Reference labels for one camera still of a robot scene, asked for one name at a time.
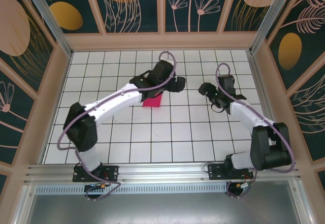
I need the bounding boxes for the pink paper sheet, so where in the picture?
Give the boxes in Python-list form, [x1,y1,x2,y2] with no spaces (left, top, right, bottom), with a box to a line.
[141,93,164,108]

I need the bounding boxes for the grey metal panel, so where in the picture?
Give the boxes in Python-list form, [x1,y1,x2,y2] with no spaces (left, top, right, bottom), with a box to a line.
[15,193,312,224]

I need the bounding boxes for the aluminium side rail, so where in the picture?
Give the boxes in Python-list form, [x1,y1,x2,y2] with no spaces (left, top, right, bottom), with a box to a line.
[247,52,289,161]

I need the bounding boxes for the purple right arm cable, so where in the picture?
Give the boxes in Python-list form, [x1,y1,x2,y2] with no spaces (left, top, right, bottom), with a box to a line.
[215,62,297,200]

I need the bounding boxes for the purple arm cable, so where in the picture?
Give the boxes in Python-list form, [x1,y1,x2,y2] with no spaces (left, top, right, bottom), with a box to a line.
[57,50,178,202]
[215,62,297,200]

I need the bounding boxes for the aluminium frame post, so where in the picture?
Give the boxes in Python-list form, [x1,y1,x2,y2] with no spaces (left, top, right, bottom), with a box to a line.
[250,0,297,54]
[20,0,73,57]

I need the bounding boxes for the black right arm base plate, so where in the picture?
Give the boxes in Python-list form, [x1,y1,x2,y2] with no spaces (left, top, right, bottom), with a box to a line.
[207,163,254,180]

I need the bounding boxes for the aluminium mounting rail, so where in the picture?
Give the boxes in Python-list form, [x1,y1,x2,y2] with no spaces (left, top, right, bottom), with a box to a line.
[24,160,303,184]

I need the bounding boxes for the slotted grey cable duct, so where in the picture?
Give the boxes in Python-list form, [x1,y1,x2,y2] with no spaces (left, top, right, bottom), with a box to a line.
[35,184,229,194]

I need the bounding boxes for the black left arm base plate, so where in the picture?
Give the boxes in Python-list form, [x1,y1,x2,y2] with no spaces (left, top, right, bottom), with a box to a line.
[72,165,120,183]

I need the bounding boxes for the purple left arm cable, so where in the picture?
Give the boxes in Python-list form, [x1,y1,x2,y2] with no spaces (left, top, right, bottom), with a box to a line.
[57,50,178,202]

